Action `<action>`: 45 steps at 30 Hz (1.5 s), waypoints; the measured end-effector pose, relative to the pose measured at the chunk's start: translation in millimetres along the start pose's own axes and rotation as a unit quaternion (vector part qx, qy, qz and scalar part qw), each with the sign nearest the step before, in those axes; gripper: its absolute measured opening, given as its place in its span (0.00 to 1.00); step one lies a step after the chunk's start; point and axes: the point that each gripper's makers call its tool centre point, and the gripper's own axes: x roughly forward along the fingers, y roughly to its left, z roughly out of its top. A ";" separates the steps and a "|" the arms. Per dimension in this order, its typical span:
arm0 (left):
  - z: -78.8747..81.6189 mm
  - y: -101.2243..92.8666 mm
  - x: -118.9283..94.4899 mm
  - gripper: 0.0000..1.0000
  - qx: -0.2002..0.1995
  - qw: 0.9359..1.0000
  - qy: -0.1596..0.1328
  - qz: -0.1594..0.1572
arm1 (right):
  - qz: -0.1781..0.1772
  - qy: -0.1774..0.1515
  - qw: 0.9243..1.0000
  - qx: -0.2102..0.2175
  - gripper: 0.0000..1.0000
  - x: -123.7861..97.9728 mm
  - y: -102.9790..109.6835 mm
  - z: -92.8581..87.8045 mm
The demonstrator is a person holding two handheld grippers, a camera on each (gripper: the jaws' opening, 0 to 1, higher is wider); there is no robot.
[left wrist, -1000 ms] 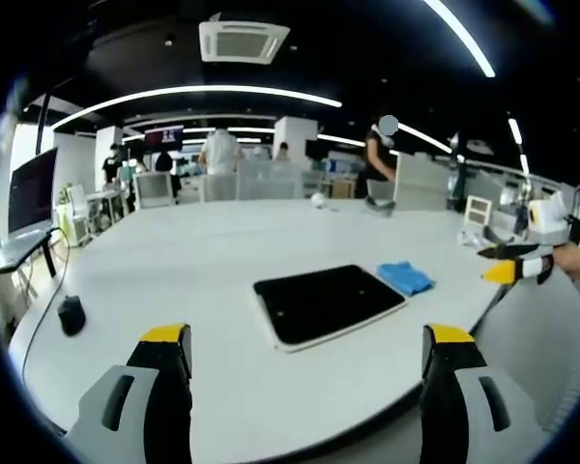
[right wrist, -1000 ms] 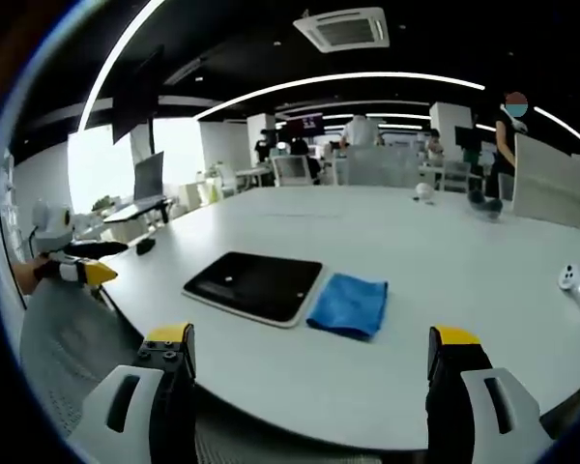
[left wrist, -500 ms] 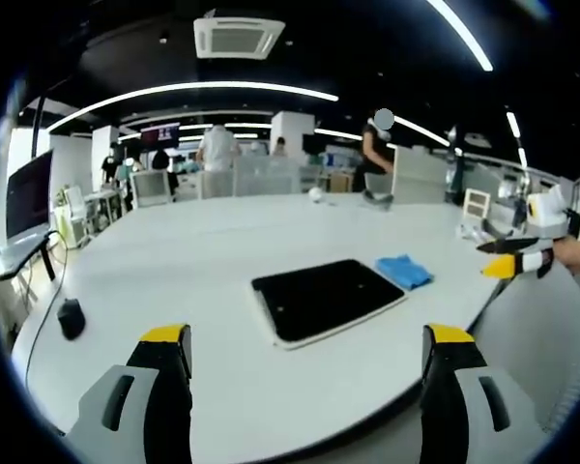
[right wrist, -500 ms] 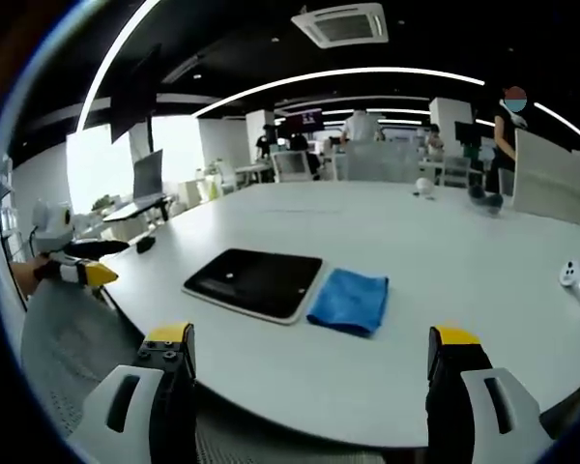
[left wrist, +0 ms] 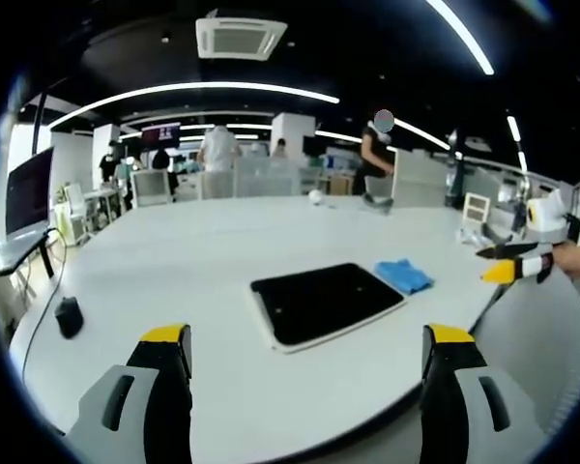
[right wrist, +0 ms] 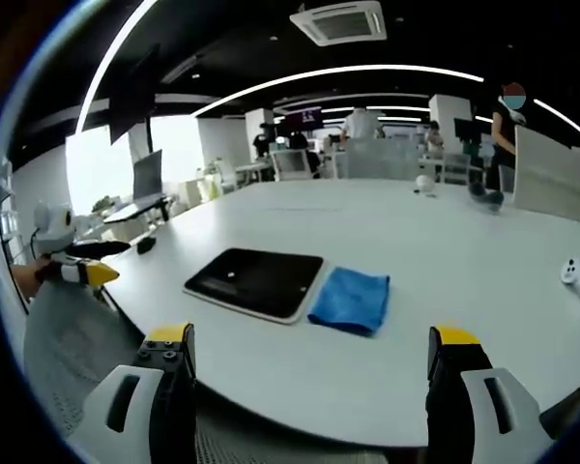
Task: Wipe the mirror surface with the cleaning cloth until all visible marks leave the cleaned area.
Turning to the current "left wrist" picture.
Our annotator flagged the rectangular white-framed mirror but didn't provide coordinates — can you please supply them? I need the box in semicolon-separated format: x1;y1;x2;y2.
249;262;408;355

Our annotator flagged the blue cleaning cloth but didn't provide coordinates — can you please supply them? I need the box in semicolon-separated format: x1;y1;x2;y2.
373;258;436;296

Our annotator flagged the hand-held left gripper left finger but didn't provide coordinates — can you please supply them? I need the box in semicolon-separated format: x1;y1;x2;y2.
65;323;194;464

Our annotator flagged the ceiling air conditioner vent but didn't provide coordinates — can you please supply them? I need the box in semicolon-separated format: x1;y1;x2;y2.
194;16;289;62

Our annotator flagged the white framed box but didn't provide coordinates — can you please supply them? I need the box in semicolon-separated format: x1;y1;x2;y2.
462;191;489;224

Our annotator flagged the large dark monitor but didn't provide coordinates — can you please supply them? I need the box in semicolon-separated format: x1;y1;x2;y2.
4;145;55;238

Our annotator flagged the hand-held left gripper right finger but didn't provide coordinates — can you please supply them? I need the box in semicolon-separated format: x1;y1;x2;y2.
419;323;548;464

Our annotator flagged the black mouse cable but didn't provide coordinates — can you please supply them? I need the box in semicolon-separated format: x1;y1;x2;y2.
20;226;70;388

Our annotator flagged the dark hanging screen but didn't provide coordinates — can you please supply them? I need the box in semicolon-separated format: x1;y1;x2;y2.
140;122;182;149

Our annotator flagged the black computer mouse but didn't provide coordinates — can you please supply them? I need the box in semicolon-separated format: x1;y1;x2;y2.
53;296;85;339

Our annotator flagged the person's right hand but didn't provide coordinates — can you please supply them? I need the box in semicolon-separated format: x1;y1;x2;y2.
552;241;580;281

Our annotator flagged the grey partition panel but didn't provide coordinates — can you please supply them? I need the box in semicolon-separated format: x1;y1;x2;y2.
391;147;451;209

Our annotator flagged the black-legged side desk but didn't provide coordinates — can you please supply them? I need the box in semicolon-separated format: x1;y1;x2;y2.
0;226;59;291

